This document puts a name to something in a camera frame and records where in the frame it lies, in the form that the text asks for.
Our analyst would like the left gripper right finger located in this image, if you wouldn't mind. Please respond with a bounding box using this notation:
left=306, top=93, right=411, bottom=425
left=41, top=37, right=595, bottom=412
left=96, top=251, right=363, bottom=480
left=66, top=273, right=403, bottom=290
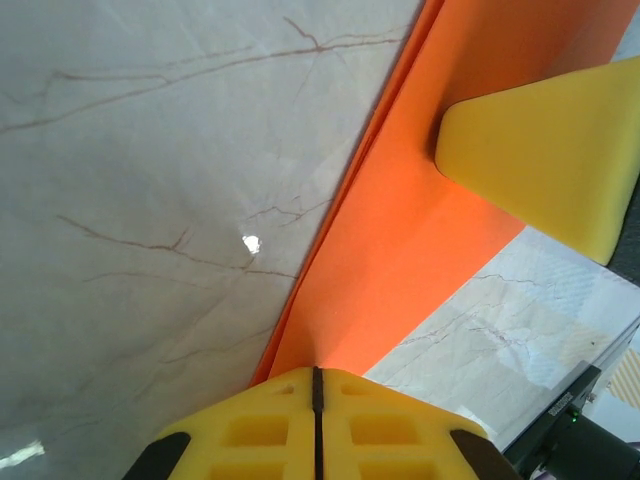
left=322, top=368, right=521, bottom=480

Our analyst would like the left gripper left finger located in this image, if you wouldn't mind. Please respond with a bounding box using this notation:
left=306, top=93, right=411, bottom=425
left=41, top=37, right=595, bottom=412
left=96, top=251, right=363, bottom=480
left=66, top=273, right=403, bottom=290
left=122, top=367, right=316, bottom=480

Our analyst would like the orange paper sheet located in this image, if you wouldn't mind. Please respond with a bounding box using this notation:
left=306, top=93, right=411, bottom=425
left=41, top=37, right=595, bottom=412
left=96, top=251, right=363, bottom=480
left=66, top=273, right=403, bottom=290
left=248, top=0, right=632, bottom=389

